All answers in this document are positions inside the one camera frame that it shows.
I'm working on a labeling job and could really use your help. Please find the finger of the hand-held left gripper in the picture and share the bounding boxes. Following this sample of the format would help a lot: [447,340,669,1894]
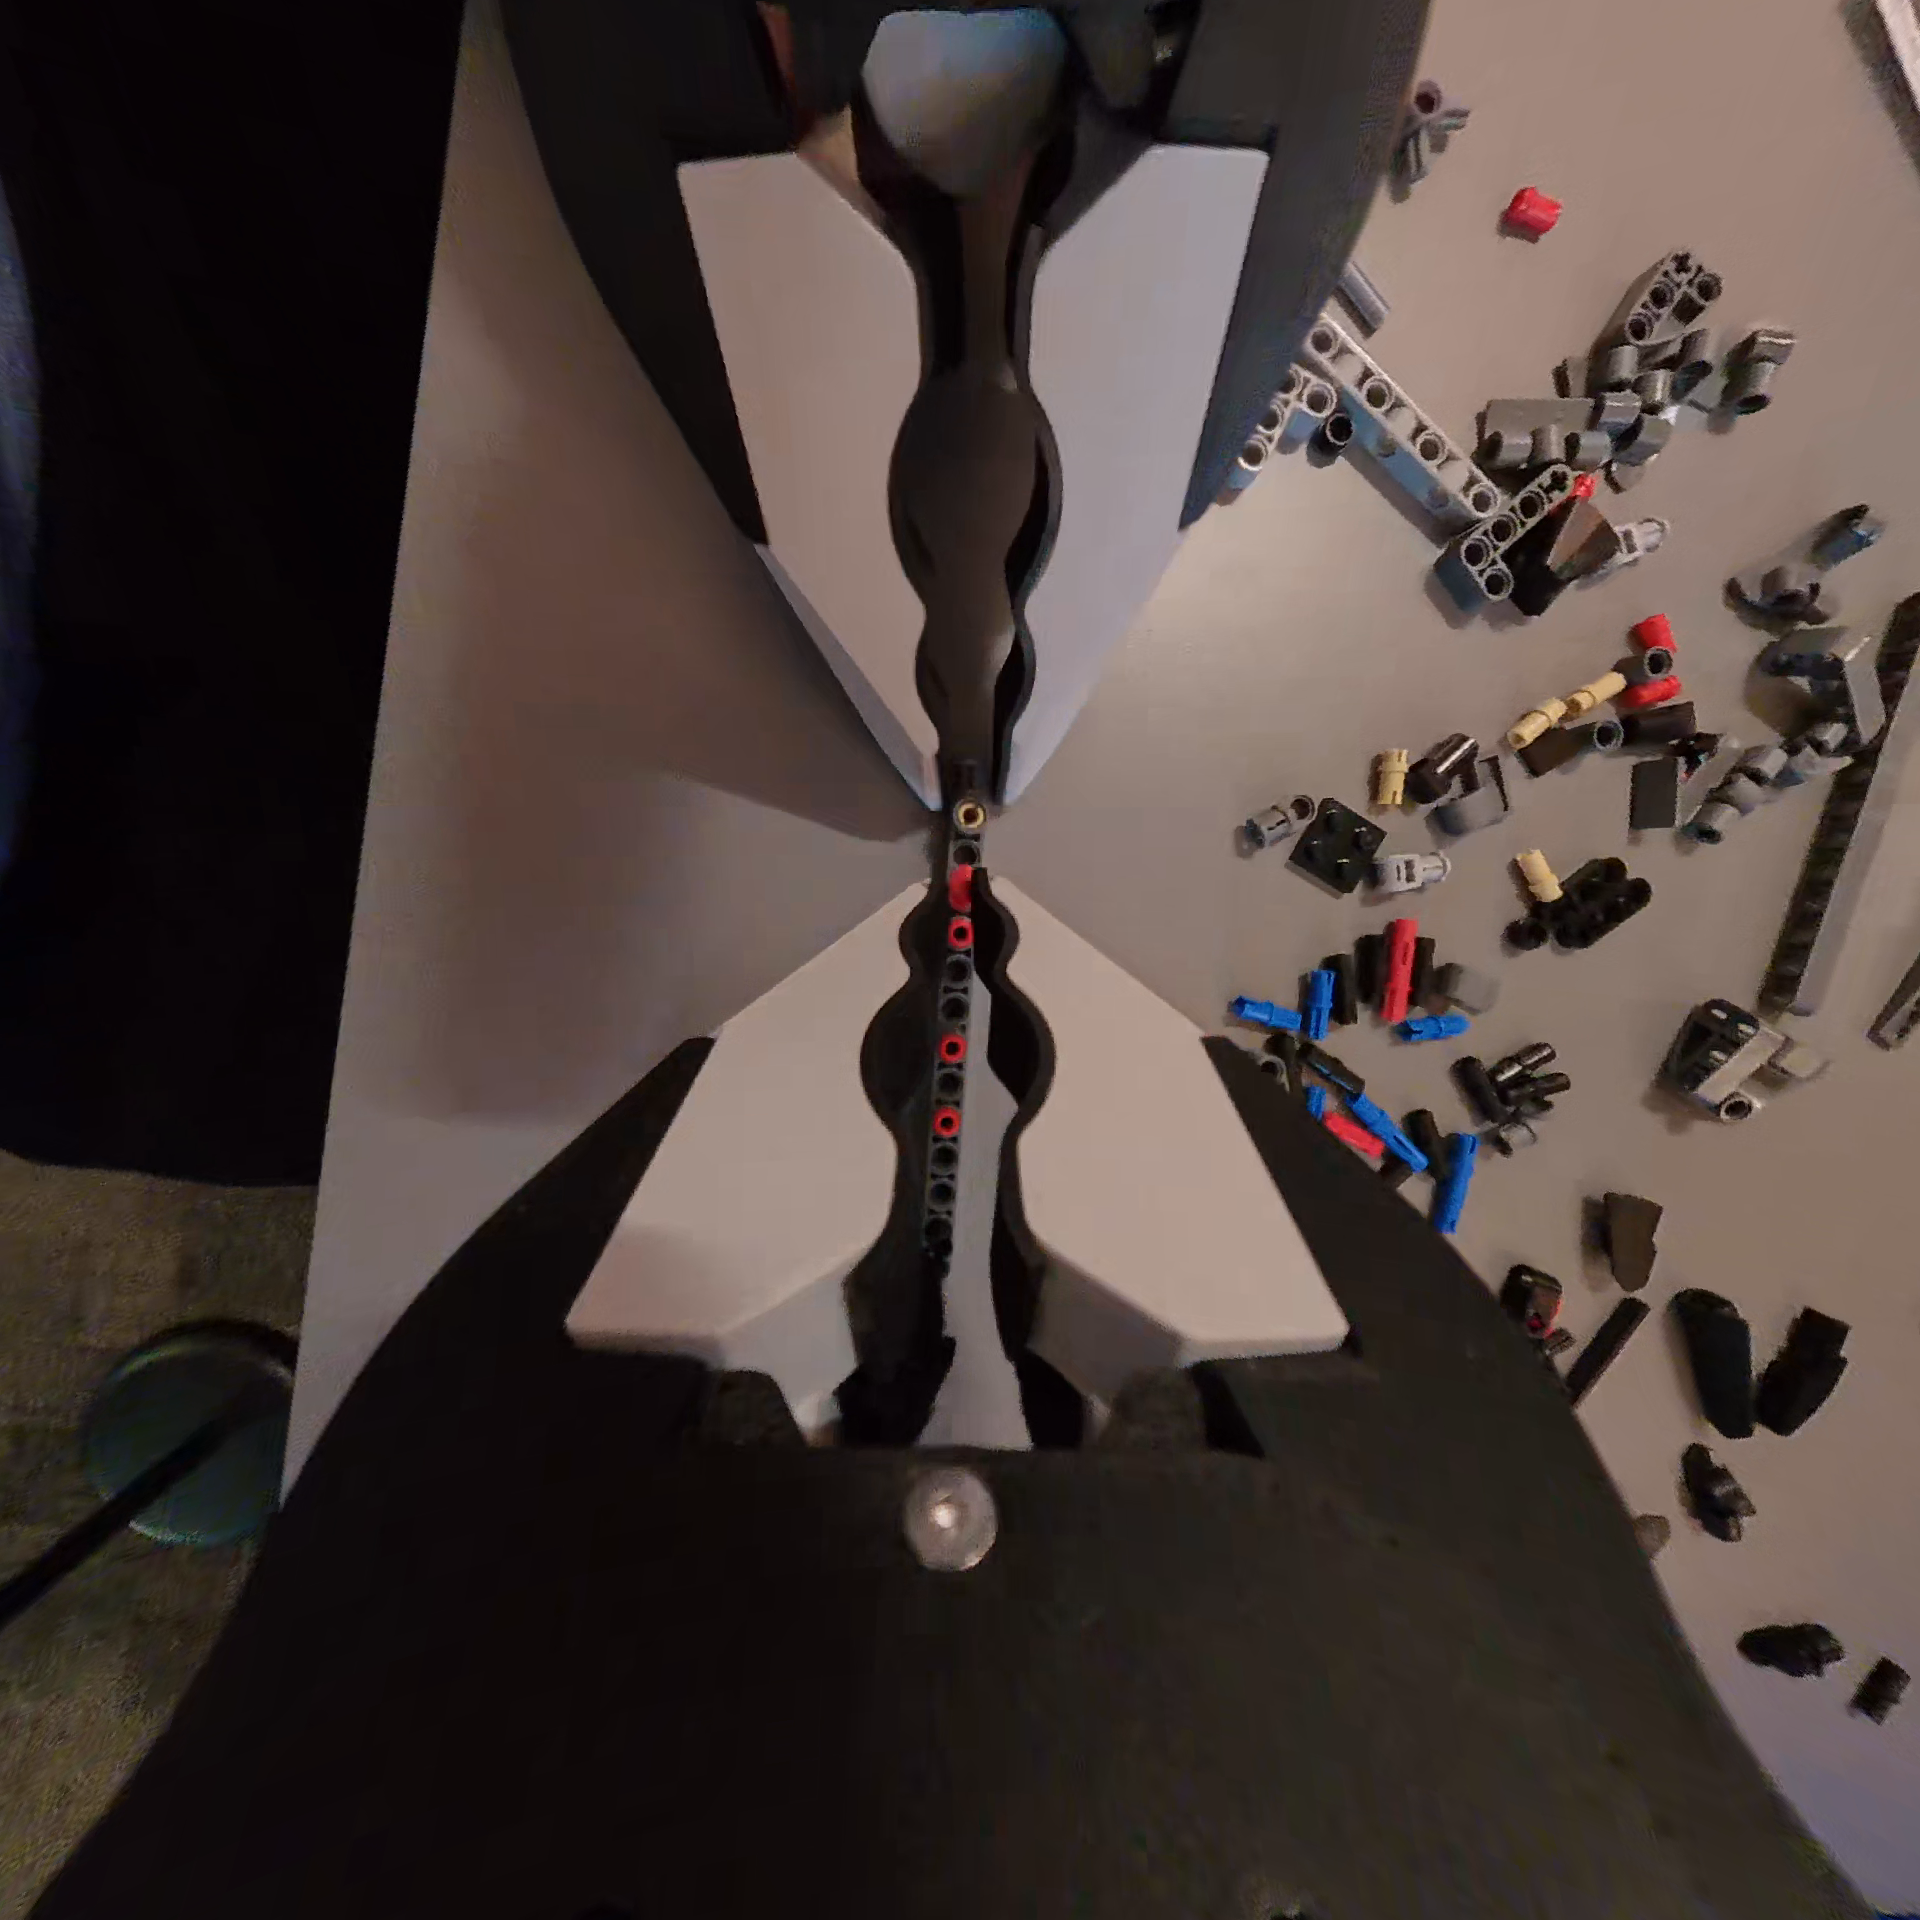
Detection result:
[679,147,975,799]
[972,139,1278,807]

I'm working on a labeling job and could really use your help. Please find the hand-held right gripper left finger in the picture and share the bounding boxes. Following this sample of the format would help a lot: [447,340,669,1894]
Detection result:
[565,879,943,1352]

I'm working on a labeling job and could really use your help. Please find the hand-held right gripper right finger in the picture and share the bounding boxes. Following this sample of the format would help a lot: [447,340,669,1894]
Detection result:
[972,867,1352,1415]

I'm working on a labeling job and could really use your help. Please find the long black lego beam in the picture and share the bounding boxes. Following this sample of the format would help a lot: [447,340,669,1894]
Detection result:
[919,757,993,1285]

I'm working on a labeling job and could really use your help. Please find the light grey lego beam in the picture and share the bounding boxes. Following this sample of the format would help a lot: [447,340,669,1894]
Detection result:
[1228,311,1508,544]

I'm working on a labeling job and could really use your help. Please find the scattered small lego pieces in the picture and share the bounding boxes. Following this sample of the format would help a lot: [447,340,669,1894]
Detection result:
[1223,81,1920,1727]

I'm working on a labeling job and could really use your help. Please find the black toothed lego beam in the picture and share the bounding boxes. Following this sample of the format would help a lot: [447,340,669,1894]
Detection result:
[1756,592,1920,1021]

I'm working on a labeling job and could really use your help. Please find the dark round base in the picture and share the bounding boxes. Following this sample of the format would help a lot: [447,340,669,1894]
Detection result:
[81,1318,297,1550]

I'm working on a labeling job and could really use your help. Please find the black cable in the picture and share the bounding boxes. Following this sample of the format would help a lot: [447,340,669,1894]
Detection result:
[0,1431,202,1637]

